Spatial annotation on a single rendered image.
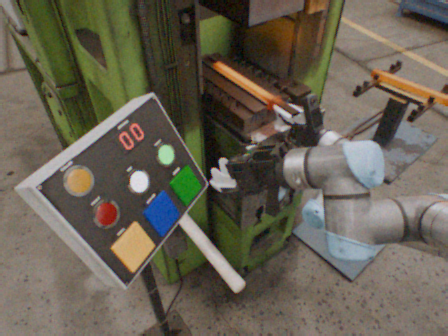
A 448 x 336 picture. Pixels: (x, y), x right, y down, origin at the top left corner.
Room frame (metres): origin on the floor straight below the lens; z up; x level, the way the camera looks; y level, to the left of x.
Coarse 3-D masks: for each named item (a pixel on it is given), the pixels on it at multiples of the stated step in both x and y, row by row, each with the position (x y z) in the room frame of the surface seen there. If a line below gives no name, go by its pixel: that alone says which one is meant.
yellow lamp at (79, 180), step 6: (72, 174) 0.43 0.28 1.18; (78, 174) 0.44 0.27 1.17; (84, 174) 0.44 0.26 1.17; (72, 180) 0.42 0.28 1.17; (78, 180) 0.43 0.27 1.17; (84, 180) 0.44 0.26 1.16; (90, 180) 0.44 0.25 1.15; (72, 186) 0.42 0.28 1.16; (78, 186) 0.42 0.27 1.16; (84, 186) 0.43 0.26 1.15; (78, 192) 0.41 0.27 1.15
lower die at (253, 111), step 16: (208, 64) 1.21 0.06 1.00; (224, 64) 1.23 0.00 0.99; (208, 80) 1.12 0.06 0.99; (224, 80) 1.11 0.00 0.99; (256, 80) 1.11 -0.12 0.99; (208, 96) 1.04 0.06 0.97; (224, 96) 1.02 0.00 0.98; (240, 96) 1.00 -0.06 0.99; (256, 96) 0.99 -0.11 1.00; (288, 96) 1.00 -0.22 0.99; (224, 112) 0.96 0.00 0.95; (240, 112) 0.92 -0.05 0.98; (256, 112) 0.91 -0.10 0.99; (272, 112) 0.96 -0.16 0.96; (240, 128) 0.89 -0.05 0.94; (256, 128) 0.92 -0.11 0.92
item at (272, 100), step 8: (216, 64) 1.20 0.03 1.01; (224, 72) 1.15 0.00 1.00; (232, 72) 1.14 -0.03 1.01; (240, 80) 1.08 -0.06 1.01; (248, 80) 1.08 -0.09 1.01; (248, 88) 1.04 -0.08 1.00; (256, 88) 1.02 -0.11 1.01; (264, 96) 0.97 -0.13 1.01; (272, 96) 0.97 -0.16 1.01; (280, 96) 0.96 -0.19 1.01; (272, 104) 0.94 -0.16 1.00; (280, 104) 0.92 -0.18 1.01; (288, 104) 0.92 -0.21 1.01; (288, 112) 0.88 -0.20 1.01; (296, 112) 0.88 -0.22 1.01
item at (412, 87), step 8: (376, 72) 1.19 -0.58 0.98; (384, 72) 1.19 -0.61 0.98; (384, 80) 1.16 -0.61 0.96; (392, 80) 1.14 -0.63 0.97; (400, 80) 1.13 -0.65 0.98; (408, 88) 1.09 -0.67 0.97; (416, 88) 1.07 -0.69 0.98; (424, 88) 1.07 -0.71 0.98; (424, 96) 1.05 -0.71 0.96; (440, 96) 1.02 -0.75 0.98
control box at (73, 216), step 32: (96, 128) 0.58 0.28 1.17; (128, 128) 0.57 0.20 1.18; (160, 128) 0.63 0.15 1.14; (64, 160) 0.45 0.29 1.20; (96, 160) 0.48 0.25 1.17; (128, 160) 0.52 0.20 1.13; (160, 160) 0.57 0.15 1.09; (192, 160) 0.63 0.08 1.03; (32, 192) 0.38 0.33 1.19; (64, 192) 0.40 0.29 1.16; (96, 192) 0.43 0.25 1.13; (128, 192) 0.47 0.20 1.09; (160, 192) 0.51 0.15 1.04; (64, 224) 0.36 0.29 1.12; (96, 224) 0.39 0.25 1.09; (128, 224) 0.42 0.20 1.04; (96, 256) 0.34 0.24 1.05
